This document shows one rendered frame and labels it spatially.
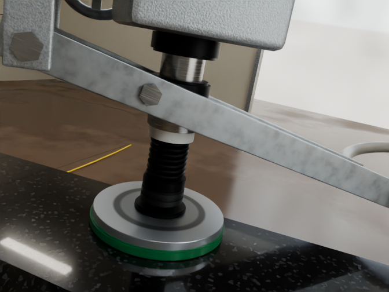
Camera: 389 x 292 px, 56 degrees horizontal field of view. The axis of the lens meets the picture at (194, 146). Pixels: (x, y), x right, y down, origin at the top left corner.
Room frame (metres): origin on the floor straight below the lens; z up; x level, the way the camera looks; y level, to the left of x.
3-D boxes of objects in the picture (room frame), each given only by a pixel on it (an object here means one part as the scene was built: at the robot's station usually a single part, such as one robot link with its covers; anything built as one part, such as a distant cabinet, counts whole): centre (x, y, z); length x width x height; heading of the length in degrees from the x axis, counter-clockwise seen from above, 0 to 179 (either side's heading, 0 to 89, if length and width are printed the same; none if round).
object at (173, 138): (0.55, 0.04, 1.02); 0.07 x 0.07 x 0.04
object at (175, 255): (0.55, 0.04, 0.87); 0.22 x 0.22 x 0.04
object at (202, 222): (0.55, 0.04, 0.87); 0.21 x 0.21 x 0.01
